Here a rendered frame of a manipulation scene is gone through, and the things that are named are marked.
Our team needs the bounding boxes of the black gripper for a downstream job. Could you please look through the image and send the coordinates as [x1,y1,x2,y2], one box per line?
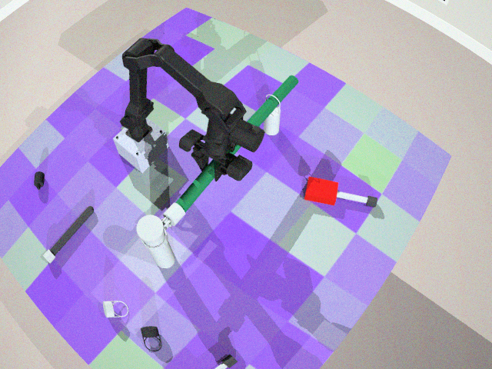
[179,129,253,181]

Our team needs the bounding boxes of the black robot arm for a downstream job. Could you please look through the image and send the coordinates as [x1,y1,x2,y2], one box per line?
[120,38,265,152]

